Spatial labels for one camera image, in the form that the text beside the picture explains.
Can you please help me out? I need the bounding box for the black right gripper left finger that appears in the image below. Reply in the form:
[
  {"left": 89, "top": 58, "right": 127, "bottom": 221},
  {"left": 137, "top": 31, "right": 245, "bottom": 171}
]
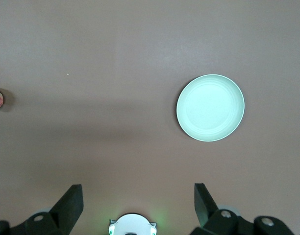
[{"left": 0, "top": 184, "right": 85, "bottom": 235}]

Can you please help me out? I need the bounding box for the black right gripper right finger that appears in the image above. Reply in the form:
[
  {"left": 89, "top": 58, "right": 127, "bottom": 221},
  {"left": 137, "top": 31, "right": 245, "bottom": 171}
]
[{"left": 190, "top": 182, "right": 296, "bottom": 235}]

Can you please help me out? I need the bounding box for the pale green round plate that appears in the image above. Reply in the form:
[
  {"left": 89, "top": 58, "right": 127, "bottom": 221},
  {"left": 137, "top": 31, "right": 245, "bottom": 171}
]
[{"left": 176, "top": 74, "right": 246, "bottom": 142}]

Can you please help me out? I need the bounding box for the brown table cover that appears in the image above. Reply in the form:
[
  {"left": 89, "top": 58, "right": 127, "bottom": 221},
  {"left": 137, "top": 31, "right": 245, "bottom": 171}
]
[{"left": 0, "top": 0, "right": 300, "bottom": 235}]

